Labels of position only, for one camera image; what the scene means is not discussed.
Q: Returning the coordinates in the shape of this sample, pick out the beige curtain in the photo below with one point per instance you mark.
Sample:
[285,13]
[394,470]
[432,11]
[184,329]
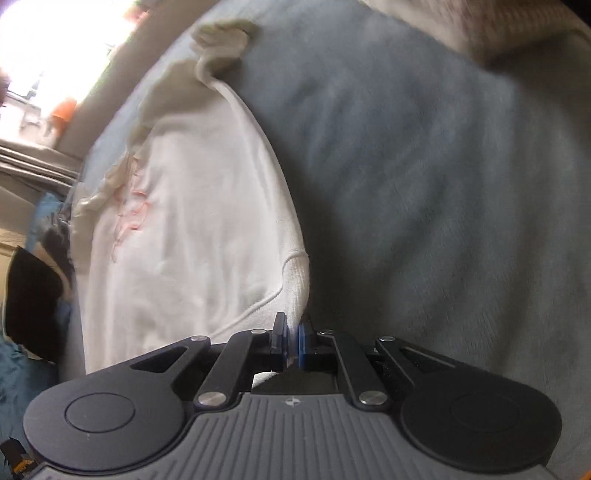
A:
[27,161]

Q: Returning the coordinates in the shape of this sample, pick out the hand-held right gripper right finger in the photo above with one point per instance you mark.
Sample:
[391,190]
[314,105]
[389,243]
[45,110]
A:
[304,344]

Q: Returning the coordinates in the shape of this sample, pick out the grey bed blanket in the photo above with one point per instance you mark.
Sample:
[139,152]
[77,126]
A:
[415,184]

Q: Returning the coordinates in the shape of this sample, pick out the blue cloth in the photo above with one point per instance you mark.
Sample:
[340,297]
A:
[44,207]

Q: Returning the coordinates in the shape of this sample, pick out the orange bag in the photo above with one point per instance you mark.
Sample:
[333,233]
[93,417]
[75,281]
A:
[64,113]

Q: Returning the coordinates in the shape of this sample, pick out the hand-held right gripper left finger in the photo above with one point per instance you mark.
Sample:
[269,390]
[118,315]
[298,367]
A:
[279,341]

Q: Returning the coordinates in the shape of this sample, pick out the white sweatshirt with pink outline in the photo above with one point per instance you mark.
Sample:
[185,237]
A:
[184,207]

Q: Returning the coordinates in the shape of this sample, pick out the white folded cloth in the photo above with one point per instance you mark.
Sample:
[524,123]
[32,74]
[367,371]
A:
[415,14]

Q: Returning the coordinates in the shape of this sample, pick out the grey plaid cloth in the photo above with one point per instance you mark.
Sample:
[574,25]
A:
[57,244]

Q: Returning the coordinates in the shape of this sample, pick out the black garment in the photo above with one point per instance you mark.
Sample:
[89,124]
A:
[32,300]

